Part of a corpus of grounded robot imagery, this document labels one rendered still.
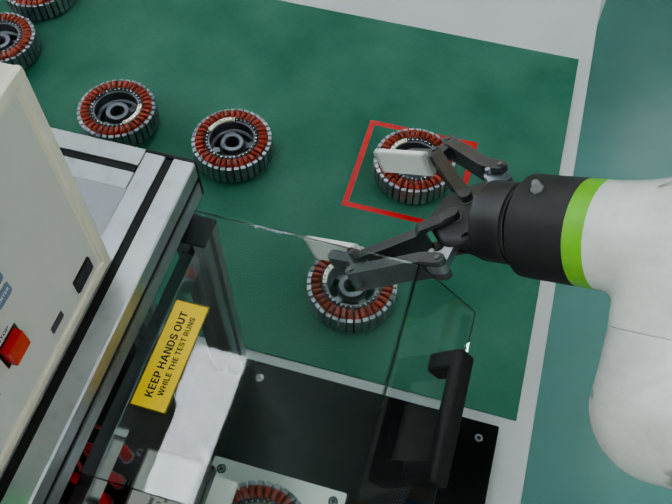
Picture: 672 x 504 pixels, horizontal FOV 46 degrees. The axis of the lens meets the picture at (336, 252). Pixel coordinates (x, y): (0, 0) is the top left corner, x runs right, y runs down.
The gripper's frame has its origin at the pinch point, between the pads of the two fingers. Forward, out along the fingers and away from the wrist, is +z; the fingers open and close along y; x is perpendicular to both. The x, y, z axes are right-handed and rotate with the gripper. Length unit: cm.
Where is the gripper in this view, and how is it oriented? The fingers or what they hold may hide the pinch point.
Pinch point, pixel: (354, 203)
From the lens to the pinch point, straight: 84.0
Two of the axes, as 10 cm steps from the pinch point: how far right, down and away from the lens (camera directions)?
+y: 5.4, -7.1, 4.5
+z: -7.3, -1.4, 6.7
